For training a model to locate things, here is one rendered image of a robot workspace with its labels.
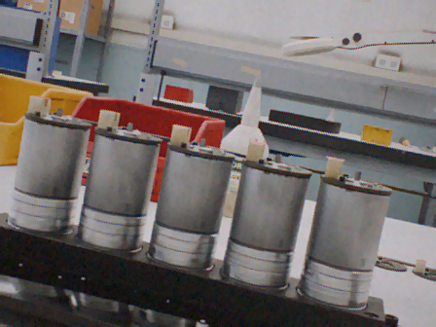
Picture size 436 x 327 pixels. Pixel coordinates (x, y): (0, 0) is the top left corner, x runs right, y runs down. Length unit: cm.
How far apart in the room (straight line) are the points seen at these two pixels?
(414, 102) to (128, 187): 225
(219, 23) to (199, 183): 449
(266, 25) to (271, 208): 444
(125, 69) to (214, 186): 462
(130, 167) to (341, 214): 7
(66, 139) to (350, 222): 10
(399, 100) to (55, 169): 225
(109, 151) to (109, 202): 2
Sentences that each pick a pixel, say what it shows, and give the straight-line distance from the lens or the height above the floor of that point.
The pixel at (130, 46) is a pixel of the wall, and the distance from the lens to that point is 486.
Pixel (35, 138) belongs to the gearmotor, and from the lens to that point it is 26.
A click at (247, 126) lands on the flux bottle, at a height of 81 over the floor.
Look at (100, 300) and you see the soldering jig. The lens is 24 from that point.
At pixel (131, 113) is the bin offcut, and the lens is 61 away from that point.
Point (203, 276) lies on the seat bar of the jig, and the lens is 25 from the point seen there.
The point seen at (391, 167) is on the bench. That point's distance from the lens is 255.
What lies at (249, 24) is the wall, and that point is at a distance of 469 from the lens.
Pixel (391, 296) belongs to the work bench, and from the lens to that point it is 37.
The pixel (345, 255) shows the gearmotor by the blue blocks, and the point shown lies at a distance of 24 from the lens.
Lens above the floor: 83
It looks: 6 degrees down
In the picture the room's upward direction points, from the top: 11 degrees clockwise
